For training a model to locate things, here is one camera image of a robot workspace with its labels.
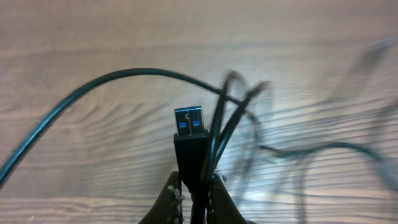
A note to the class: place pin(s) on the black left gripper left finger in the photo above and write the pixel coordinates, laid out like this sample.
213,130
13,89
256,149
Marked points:
167,209

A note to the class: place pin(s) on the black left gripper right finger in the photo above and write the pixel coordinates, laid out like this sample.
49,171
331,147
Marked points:
221,208

